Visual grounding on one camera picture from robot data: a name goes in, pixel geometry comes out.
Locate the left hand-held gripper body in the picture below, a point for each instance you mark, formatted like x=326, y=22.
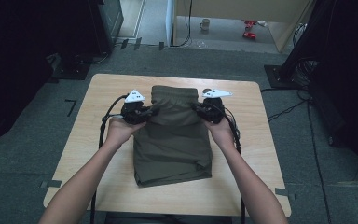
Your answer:
x=133, y=112

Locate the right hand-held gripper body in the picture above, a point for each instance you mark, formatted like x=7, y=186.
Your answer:
x=213, y=110

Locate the olive green shorts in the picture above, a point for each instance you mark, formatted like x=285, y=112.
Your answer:
x=174, y=146

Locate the person's left hand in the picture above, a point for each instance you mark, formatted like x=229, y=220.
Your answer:
x=119, y=132

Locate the person's right hand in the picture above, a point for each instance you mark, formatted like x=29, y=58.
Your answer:
x=223, y=133

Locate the black stand base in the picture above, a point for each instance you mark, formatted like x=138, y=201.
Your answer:
x=278, y=76
x=70, y=70

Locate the grey mug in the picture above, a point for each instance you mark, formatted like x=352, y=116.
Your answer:
x=205, y=25

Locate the small red object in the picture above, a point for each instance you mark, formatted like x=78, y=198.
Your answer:
x=250, y=35
x=250, y=23

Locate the black cabinet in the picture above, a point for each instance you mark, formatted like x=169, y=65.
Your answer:
x=105, y=25

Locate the light wooden furniture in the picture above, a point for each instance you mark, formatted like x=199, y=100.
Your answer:
x=230, y=7

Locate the grey floor tape piece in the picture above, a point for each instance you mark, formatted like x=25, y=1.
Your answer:
x=282, y=192
x=51, y=184

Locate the black curtain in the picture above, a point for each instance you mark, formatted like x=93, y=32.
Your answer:
x=348, y=77
x=18, y=62

